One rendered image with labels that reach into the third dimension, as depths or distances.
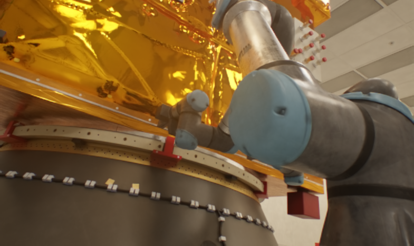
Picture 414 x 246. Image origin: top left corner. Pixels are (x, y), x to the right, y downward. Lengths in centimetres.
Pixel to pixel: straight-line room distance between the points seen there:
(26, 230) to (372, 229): 93
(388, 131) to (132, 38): 113
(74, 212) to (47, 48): 63
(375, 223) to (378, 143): 9
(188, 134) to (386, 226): 57
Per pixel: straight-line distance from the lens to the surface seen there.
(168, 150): 114
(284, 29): 73
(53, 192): 111
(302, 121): 32
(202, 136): 84
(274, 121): 31
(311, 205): 190
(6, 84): 119
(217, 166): 125
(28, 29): 126
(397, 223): 39
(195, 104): 84
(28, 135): 141
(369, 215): 39
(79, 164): 117
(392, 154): 41
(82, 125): 130
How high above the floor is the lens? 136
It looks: 27 degrees up
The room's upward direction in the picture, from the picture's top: 10 degrees clockwise
